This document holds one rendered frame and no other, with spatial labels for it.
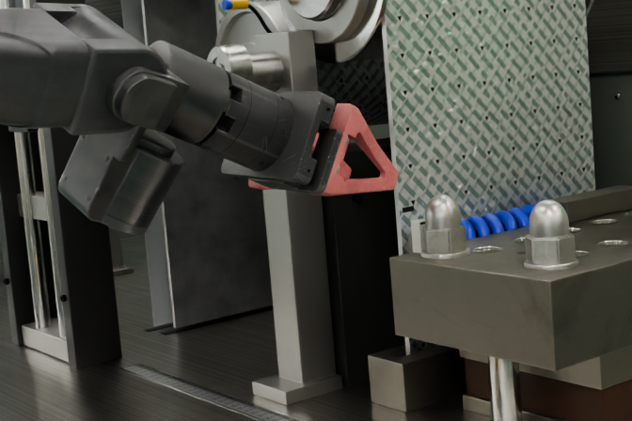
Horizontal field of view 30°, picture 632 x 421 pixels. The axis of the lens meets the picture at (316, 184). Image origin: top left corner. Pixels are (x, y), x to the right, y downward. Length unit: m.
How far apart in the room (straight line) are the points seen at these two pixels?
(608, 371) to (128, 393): 0.44
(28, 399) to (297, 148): 0.40
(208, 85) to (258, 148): 0.06
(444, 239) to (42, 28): 0.33
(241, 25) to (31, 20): 0.40
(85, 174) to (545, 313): 0.31
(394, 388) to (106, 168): 0.31
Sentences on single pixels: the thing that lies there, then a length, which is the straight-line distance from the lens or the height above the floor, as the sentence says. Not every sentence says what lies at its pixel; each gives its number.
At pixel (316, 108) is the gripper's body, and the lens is 0.81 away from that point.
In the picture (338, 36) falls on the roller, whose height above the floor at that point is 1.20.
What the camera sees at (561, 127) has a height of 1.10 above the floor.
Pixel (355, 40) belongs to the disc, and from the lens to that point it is 0.95.
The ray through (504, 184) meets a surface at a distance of 1.02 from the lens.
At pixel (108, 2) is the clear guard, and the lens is 1.96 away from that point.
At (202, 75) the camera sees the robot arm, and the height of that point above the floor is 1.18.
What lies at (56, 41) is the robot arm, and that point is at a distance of 0.70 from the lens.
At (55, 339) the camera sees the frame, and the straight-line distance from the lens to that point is 1.22.
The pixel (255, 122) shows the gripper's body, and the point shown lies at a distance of 0.81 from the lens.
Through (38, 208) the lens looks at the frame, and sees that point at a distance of 1.24.
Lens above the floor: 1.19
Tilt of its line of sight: 7 degrees down
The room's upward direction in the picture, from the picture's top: 5 degrees counter-clockwise
